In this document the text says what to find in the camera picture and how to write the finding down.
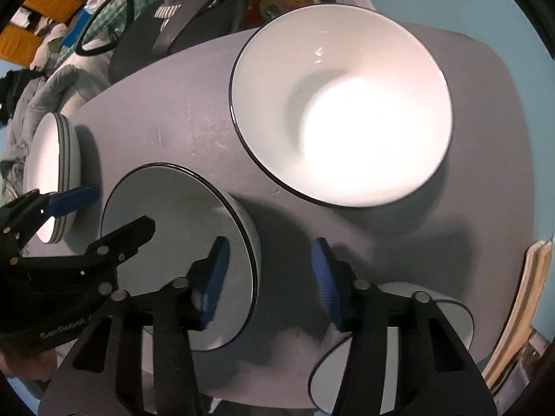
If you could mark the black clothes pile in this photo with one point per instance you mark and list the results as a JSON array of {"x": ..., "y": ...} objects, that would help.
[{"x": 8, "y": 91}]

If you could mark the white plate with dark rim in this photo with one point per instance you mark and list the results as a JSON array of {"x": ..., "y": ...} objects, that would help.
[
  {"x": 66, "y": 147},
  {"x": 43, "y": 160},
  {"x": 75, "y": 156}
]

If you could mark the bed with grey sheet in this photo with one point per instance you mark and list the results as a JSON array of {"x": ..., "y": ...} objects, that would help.
[{"x": 93, "y": 78}]

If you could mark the beige clothes pile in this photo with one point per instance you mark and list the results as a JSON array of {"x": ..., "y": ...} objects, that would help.
[{"x": 45, "y": 52}]

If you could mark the wooden board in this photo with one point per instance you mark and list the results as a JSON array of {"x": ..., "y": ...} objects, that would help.
[{"x": 520, "y": 303}]

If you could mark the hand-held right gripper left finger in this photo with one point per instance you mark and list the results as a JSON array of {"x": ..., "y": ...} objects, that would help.
[{"x": 214, "y": 286}]

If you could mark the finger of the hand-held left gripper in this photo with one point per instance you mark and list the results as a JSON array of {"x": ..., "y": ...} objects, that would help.
[
  {"x": 73, "y": 200},
  {"x": 123, "y": 236}
]

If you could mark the person's left hand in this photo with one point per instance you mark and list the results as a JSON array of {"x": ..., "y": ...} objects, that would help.
[{"x": 21, "y": 357}]

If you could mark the black office chair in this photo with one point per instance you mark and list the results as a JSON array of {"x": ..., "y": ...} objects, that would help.
[{"x": 138, "y": 47}]

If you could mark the white bowl with dark rim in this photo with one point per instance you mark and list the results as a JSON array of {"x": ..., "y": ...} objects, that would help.
[
  {"x": 347, "y": 117},
  {"x": 327, "y": 377},
  {"x": 173, "y": 225}
]

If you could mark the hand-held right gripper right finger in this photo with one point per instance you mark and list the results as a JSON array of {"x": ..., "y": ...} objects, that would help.
[{"x": 327, "y": 281}]

